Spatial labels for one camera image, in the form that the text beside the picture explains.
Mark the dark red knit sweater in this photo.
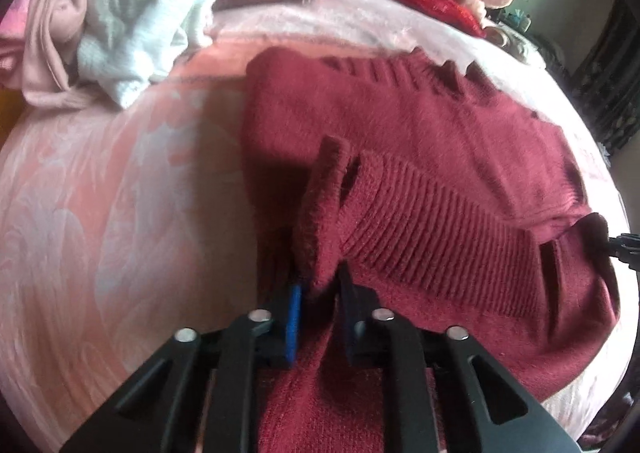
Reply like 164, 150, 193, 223
241, 48, 620, 452

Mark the pink patterned bed blanket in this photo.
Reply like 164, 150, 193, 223
1, 0, 629, 452

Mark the bright red fabric item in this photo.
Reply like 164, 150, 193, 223
396, 0, 486, 39

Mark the white light blue garment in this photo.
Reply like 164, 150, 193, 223
77, 0, 216, 108

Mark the pale pink garment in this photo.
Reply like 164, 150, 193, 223
1, 0, 102, 109

